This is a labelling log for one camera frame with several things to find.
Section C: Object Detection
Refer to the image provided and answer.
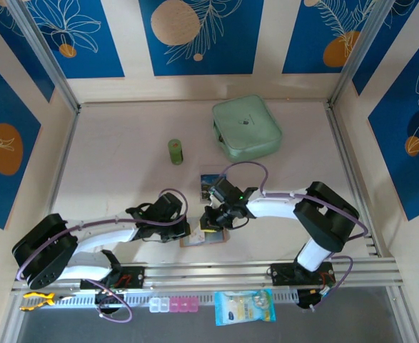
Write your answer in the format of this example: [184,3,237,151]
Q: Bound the white floral card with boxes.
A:
[189,220,207,244]

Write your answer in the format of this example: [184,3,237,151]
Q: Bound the brown leather card holder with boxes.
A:
[179,219,230,248]

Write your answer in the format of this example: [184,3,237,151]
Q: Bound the blue picture card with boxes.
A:
[199,174,222,192]

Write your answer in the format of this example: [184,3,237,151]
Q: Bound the clear pill organizer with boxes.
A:
[148,297,171,314]

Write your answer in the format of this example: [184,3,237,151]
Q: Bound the pink pill organizer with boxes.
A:
[169,297,199,314]

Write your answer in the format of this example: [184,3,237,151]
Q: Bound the green cylindrical can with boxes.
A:
[167,138,186,166]

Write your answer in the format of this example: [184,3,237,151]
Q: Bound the blue yellow plastic packet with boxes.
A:
[214,288,278,327]

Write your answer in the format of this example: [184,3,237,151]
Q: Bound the pale green zipper pouch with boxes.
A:
[211,94,284,164]

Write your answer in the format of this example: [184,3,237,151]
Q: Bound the yellow black pliers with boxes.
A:
[19,291,75,312]

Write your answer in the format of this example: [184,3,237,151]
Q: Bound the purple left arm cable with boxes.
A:
[16,189,189,324]

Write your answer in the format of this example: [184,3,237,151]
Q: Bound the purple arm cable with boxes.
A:
[16,189,189,324]
[221,161,369,312]

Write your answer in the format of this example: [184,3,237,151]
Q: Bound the aluminium mounting rail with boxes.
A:
[11,257,406,291]

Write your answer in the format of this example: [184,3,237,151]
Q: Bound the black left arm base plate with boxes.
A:
[80,266,146,291]

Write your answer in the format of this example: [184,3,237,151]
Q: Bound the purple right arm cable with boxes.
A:
[221,161,369,312]

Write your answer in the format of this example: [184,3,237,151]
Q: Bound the perforated grey cable tray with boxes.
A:
[54,291,299,308]

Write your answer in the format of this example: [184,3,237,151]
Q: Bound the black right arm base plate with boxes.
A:
[269,262,335,287]

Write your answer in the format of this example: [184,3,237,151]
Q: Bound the aluminium table side rail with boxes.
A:
[325,101,388,258]
[37,106,81,247]

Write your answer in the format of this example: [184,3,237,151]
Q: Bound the aluminium frame post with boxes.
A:
[329,0,403,108]
[7,0,81,114]

